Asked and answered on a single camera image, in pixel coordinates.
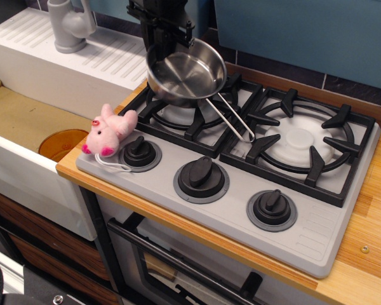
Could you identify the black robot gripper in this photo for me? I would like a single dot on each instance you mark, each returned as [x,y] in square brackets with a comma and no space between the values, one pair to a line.
[164,23]

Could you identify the stainless steel pan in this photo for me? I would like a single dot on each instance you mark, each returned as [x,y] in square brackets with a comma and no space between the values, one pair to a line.
[190,76]

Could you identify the pink stuffed pig toy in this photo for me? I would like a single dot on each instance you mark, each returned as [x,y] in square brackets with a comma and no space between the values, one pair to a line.
[108,130]

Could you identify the black left stove knob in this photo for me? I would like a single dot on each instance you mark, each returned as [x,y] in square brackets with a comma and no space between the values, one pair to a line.
[140,155]

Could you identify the black stove knob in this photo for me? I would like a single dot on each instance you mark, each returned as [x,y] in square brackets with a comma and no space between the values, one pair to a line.
[202,181]
[272,211]
[140,155]

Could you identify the black middle stove knob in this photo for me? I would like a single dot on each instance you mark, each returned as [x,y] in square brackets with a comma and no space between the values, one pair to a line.
[202,181]

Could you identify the grey toy stove top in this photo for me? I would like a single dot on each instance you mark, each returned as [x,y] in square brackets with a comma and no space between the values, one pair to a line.
[310,245]

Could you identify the black right stove knob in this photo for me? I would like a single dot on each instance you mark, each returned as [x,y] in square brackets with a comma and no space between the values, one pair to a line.
[272,211]

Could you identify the grey toy faucet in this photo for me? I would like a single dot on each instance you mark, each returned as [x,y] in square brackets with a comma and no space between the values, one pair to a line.
[70,28]

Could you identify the black left burner grate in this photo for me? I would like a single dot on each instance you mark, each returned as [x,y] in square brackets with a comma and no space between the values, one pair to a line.
[205,129]

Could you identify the black burner grate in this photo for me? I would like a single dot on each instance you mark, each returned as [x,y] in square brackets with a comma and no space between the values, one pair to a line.
[205,129]
[316,149]

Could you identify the white toy sink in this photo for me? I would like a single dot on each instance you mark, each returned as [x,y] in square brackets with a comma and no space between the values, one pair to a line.
[43,91]

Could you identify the black right burner grate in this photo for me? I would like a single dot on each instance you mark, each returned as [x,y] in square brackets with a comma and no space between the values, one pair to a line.
[316,149]

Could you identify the orange plastic plate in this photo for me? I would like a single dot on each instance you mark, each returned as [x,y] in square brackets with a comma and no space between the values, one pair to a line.
[59,144]

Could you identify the wooden drawer fronts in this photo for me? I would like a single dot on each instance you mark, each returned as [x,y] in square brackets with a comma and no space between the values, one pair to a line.
[63,257]

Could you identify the oven door with black handle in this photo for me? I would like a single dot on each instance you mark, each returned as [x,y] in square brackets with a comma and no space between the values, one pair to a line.
[170,268]

